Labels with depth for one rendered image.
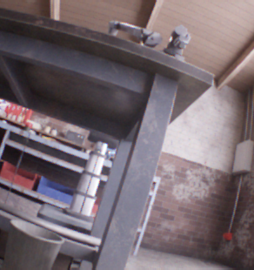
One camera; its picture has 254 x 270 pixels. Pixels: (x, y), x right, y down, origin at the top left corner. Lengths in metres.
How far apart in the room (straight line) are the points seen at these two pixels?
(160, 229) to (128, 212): 2.64
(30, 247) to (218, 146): 3.30
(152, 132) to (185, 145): 2.79
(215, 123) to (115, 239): 3.30
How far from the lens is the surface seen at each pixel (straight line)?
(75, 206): 1.65
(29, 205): 2.46
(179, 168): 3.42
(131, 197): 0.69
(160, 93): 0.79
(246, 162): 3.52
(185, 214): 3.44
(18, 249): 0.83
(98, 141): 1.73
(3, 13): 0.91
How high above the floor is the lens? 0.39
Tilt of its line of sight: 17 degrees up
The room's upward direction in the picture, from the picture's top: 18 degrees clockwise
